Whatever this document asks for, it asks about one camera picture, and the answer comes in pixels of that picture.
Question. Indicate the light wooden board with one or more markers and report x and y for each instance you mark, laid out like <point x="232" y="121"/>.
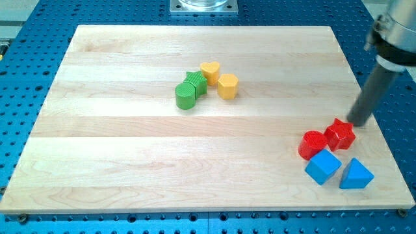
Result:
<point x="110" y="139"/>

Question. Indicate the green cylinder block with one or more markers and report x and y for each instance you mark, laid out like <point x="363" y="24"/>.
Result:
<point x="185" y="95"/>

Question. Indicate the yellow heart block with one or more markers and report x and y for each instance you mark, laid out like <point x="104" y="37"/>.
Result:
<point x="211" y="71"/>

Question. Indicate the blue perforated metal table plate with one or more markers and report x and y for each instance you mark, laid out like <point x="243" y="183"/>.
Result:
<point x="35" y="54"/>

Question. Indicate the yellow hexagon block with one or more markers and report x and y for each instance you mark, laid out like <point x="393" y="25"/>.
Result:
<point x="228" y="84"/>

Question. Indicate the red cylinder block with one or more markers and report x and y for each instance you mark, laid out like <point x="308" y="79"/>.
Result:
<point x="312" y="143"/>

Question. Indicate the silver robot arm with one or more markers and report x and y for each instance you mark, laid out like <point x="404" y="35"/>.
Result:
<point x="393" y="36"/>

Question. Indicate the blue triangle block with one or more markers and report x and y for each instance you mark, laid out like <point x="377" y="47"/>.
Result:
<point x="355" y="176"/>

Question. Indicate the red star block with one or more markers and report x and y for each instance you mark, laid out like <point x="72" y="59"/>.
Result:
<point x="340" y="135"/>

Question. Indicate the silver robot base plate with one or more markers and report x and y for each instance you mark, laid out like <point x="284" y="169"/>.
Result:
<point x="203" y="7"/>

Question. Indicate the blue cube block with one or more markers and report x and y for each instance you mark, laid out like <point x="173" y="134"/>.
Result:
<point x="323" y="166"/>

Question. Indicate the green star block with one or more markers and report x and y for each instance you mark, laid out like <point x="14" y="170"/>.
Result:
<point x="198" y="81"/>

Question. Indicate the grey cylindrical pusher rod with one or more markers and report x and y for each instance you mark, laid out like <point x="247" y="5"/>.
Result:
<point x="374" y="89"/>

